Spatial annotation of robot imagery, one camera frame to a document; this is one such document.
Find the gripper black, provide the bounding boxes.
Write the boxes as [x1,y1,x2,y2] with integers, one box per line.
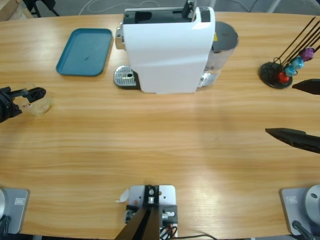
[0,86,47,124]

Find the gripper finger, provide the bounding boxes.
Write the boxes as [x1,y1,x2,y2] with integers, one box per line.
[291,78,320,96]
[264,127,320,154]

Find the clear glass cup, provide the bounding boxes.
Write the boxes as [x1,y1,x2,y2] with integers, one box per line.
[23,81,54,118]

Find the silver grey machine lever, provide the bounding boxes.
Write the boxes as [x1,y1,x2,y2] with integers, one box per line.
[181,0,199,20]

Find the light blue coffee capsule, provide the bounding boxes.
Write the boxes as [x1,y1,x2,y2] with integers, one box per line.
[284,64,298,77]
[291,56,305,70]

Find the red coffee capsule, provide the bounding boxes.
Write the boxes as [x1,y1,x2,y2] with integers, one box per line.
[277,71,293,84]

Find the purple coffee capsule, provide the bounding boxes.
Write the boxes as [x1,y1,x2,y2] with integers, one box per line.
[299,47,315,61]

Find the white capsule coffee machine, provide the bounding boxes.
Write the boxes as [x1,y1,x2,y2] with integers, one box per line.
[121,6,222,95]

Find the black capsule holder with rods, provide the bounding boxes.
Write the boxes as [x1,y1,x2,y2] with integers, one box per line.
[258,16,320,90]

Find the teal plastic tray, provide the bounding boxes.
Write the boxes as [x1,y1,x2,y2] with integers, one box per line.
[55,27,115,77]

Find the wooden crate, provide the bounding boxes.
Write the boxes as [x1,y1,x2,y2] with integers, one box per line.
[0,0,33,22]

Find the black chair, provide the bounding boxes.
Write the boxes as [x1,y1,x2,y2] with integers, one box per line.
[22,0,61,18]

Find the clear water tank dark lid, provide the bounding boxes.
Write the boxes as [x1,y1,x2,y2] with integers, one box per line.
[204,21,240,76]

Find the white tape piece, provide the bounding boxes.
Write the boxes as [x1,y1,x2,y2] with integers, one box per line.
[114,189,130,204]

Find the grey base plate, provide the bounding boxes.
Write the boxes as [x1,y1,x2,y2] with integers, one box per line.
[279,187,320,236]
[0,187,30,235]

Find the black base cable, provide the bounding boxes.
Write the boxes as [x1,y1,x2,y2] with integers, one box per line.
[0,215,12,236]
[291,219,315,240]

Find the white floor cable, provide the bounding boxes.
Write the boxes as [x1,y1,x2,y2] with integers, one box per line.
[79,0,161,15]

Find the thin black cable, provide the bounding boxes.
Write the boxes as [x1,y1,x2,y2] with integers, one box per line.
[176,233,217,240]

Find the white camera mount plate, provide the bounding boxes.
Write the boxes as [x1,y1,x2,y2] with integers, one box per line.
[126,184,179,238]

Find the orange cable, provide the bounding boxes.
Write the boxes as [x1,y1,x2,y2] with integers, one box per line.
[159,223,179,238]

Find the black camera post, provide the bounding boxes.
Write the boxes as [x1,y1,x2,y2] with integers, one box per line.
[116,184,161,240]

